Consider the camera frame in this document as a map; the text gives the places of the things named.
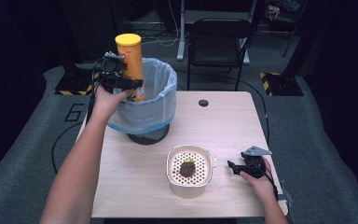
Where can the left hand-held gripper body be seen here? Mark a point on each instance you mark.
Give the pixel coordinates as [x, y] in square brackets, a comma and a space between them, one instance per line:
[110, 68]

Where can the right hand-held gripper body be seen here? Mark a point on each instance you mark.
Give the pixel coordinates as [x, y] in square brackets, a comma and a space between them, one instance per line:
[254, 165]

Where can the orange chip can yellow lid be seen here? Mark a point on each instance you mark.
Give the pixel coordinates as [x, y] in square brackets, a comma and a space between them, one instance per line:
[132, 62]

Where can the trash bin with blue bag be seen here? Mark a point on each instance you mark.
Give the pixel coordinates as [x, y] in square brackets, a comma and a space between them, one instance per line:
[155, 102]

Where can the brown wet residue lump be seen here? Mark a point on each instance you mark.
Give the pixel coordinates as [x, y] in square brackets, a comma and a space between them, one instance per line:
[187, 169]

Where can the cream strainer container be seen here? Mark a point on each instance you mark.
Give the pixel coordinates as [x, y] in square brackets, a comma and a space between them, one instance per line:
[189, 186]

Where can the dark round trash bin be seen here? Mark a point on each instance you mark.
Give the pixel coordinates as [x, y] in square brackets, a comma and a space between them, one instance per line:
[149, 138]

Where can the person's right hand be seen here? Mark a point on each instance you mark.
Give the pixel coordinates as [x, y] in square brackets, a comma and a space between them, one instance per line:
[261, 186]

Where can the person's left hand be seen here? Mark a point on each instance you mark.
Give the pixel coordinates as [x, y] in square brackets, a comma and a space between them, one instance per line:
[107, 102]

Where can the clear plastic scrap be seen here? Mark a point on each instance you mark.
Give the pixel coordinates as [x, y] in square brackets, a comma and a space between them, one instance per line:
[213, 161]

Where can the black stand panel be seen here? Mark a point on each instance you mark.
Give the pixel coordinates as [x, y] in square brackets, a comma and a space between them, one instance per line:
[87, 31]

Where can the black folding chair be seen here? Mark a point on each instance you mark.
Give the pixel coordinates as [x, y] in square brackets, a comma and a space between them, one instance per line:
[219, 40]

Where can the black tripod leg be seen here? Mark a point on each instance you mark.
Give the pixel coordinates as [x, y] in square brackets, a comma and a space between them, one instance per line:
[292, 37]

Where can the black base plate hazard stripes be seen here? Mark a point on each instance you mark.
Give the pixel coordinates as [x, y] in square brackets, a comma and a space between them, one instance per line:
[71, 84]
[284, 85]

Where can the metal table bracket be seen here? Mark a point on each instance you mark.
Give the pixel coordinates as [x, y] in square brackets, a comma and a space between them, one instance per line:
[286, 199]

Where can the white desk frame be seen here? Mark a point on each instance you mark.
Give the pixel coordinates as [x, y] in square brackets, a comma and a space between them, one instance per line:
[181, 37]

